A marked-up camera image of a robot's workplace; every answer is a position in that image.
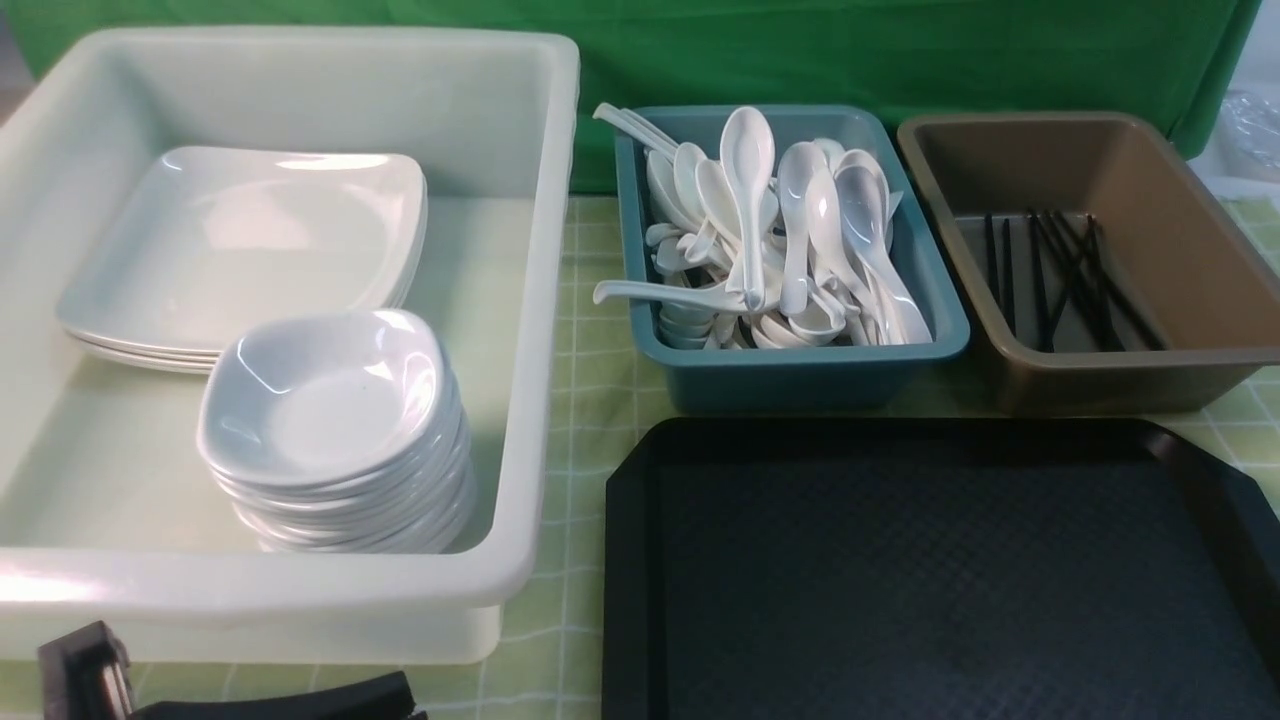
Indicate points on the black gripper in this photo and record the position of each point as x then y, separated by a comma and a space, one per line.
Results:
84, 675

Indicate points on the small white square bowl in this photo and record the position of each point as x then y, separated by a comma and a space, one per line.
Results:
314, 399

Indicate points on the large white square plate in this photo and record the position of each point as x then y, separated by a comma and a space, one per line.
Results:
218, 187

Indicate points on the white ceramic soup spoon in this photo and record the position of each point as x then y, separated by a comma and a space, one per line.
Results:
747, 158

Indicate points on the black chopstick gold tip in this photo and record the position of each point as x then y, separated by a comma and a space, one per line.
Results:
1111, 341

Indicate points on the top white plate in tub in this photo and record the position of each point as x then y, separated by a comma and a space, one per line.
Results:
150, 355

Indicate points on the green checkered tablecloth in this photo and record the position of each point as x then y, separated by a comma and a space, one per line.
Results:
590, 450

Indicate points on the top white bowl of stack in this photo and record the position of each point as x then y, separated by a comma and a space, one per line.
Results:
426, 454

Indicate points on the large white plastic tub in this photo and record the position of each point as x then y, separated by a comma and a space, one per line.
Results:
106, 515

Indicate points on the black serving tray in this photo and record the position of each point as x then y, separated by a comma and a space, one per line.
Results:
935, 568

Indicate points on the white spoon centre upright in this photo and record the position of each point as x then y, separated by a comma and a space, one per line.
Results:
794, 174

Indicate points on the clear grey spoon right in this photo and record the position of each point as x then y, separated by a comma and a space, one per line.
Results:
864, 203

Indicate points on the brown plastic bin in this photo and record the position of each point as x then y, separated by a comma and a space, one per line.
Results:
1193, 301

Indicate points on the white spoon long handle left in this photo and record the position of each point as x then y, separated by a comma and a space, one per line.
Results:
714, 297

